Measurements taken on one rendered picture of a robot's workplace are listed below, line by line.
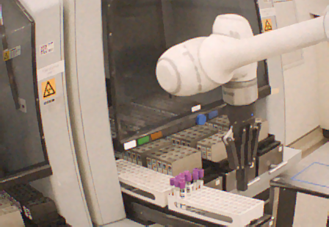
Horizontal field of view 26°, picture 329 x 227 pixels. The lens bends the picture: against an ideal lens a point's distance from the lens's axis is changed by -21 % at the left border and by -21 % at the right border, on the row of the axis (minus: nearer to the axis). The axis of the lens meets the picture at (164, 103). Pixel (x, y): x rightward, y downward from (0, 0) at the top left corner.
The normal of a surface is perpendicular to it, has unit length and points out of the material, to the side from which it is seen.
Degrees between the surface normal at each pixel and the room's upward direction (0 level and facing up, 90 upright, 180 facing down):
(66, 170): 90
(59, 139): 90
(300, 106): 90
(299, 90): 90
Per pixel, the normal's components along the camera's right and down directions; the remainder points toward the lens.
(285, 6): 0.65, 0.17
